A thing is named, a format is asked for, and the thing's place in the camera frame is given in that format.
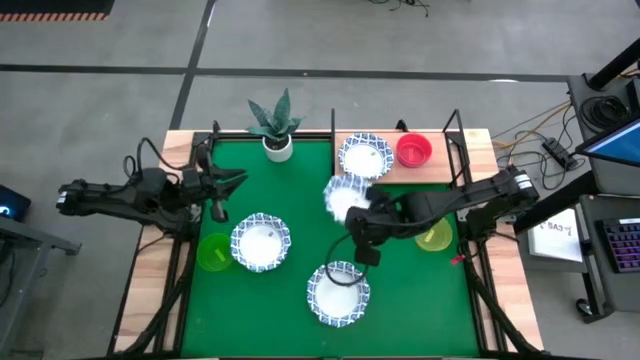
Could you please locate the grey equipment cart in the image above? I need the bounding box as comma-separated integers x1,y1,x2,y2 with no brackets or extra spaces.
566,72,640,325

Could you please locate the black power strip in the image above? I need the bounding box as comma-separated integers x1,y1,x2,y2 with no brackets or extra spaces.
542,137,581,171

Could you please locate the black round post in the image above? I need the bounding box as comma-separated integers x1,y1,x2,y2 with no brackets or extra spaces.
585,37,640,92

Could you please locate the computer monitor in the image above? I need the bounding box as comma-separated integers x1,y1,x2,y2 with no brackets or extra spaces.
574,117,640,169

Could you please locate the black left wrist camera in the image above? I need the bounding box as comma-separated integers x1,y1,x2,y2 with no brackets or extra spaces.
182,167,206,194

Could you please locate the potted plant in white pot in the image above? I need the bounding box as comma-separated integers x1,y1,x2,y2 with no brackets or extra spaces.
247,88,306,164

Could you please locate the black floor cable bundle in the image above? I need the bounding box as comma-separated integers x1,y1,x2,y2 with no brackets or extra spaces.
367,0,431,19

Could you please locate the white paper sheet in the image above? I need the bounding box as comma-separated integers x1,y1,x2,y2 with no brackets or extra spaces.
528,219,585,264

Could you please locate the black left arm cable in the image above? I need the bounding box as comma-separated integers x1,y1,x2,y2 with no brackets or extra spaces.
123,137,176,176

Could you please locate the yellow plastic bowl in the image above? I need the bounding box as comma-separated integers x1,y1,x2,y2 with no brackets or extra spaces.
414,217,454,253

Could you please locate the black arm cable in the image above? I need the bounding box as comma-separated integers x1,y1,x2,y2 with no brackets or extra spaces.
123,137,176,176
323,232,372,288

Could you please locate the black box device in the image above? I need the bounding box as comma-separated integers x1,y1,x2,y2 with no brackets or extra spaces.
624,78,640,117

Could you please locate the red plastic bowl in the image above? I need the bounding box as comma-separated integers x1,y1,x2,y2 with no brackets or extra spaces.
396,132,434,169

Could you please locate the grey metal side table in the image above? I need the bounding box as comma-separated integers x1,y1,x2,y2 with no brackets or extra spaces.
0,215,82,354

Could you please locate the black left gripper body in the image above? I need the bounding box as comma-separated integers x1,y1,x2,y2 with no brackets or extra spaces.
182,143,230,224

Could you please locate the black metal table frame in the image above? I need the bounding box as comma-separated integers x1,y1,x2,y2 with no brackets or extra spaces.
107,107,546,359

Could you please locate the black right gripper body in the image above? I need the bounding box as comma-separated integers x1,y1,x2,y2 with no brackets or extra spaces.
345,187,389,266

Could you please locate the green table mat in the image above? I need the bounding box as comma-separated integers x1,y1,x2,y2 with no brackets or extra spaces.
179,139,480,359

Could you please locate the black stand beam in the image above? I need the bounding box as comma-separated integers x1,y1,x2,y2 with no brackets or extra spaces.
514,169,601,236

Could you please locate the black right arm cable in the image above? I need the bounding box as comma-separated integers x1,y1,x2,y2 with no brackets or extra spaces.
323,232,372,288

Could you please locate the black mat with hazard stripe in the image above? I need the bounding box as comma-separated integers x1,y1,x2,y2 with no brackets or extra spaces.
0,0,116,22

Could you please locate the coiled black cable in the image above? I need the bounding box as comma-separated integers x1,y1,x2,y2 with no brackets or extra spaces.
579,93,632,132

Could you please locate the blue patterned paper bowl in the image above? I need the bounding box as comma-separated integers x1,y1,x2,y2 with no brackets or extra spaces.
306,260,372,329
229,212,292,274
337,131,395,180
322,173,374,224

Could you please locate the backlit black keyboard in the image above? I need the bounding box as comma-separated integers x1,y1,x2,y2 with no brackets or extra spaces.
598,216,640,274

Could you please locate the green plastic bowl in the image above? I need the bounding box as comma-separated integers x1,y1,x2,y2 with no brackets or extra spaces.
195,232,235,273

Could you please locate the black device with blue light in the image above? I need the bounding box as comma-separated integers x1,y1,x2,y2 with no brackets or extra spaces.
0,184,32,224

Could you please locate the wooden shelf board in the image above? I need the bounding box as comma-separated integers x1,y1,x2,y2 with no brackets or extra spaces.
333,130,454,185

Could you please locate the yellow floor cable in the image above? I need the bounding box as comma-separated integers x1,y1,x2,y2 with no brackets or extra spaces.
492,99,572,187

